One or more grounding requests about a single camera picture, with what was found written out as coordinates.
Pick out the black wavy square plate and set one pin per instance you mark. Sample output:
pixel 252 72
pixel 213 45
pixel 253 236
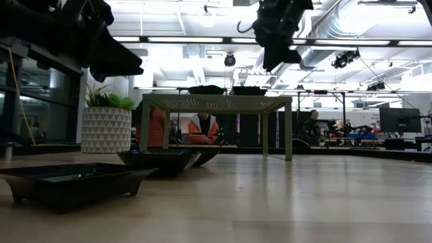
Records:
pixel 251 87

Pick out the silver ventilation duct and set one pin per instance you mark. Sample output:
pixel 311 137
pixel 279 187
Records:
pixel 324 37

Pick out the black background rig frame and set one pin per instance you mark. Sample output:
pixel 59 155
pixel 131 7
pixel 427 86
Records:
pixel 344 108

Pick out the small background potted plant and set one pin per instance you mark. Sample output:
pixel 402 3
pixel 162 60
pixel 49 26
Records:
pixel 323 139

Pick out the black computer monitor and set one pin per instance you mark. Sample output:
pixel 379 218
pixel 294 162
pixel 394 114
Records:
pixel 400 119

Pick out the succulent in white pot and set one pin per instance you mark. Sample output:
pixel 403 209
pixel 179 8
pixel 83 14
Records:
pixel 106 128

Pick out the black ceiling camera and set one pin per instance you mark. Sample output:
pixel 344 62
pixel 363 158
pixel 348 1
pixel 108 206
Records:
pixel 376 86
pixel 344 59
pixel 229 60

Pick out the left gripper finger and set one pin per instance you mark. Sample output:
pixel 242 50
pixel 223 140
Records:
pixel 108 54
pixel 111 72

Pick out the green perforated metal shelf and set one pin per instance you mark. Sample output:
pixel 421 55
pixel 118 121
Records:
pixel 216 103

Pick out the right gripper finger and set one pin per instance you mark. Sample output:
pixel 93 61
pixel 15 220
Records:
pixel 271 59

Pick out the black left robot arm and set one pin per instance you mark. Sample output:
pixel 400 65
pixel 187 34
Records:
pixel 27 20

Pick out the black background robot arm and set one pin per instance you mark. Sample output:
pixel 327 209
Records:
pixel 357 128

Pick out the small black square plate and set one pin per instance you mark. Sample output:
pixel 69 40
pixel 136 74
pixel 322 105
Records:
pixel 67 189
pixel 244 93

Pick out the person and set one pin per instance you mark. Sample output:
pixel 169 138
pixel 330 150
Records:
pixel 203 130
pixel 157 126
pixel 312 130

